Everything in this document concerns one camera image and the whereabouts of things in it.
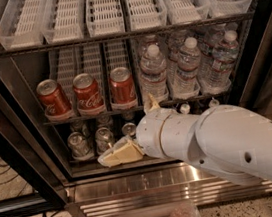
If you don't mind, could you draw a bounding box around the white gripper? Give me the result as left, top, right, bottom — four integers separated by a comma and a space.
98, 93, 175, 168

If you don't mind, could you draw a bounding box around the red coke can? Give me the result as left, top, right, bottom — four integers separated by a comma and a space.
109, 67, 137, 110
36, 79, 74, 121
73, 73, 105, 116

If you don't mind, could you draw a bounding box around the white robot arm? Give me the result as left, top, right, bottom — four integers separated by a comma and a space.
99, 95, 272, 185

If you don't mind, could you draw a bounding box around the left blue soda can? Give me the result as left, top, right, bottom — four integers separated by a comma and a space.
122, 122, 137, 137

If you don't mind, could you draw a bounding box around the silver soda can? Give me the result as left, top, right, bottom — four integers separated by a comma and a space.
67, 132, 94, 161
95, 127, 115, 154

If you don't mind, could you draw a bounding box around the left silver soda can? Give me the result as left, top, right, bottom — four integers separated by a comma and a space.
67, 132, 94, 161

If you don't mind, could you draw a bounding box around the steel fridge base grille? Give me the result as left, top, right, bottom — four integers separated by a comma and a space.
65, 163, 272, 217

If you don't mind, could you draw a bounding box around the top shelf clear bin row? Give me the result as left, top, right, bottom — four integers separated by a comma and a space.
0, 0, 252, 50

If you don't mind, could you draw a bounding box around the left dark drink bottle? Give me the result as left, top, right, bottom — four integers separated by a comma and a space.
179, 103, 191, 115

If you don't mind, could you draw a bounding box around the dark drink bottle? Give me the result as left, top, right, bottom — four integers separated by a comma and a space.
179, 103, 191, 115
208, 98, 220, 107

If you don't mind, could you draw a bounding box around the front left water bottle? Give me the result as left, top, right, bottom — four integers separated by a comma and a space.
139, 44, 168, 101

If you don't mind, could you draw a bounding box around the water bottle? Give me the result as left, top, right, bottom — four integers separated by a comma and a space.
200, 30, 240, 95
139, 44, 168, 101
171, 37, 201, 99

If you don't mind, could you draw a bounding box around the front middle water bottle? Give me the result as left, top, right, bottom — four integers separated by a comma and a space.
171, 37, 201, 99

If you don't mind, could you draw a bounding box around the right dark drink bottle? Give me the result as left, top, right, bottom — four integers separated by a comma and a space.
208, 98, 220, 107

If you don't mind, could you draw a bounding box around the front right water bottle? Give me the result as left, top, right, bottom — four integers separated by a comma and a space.
200, 30, 240, 95

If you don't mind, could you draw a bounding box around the black fridge door frame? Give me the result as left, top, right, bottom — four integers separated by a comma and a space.
0, 17, 71, 217

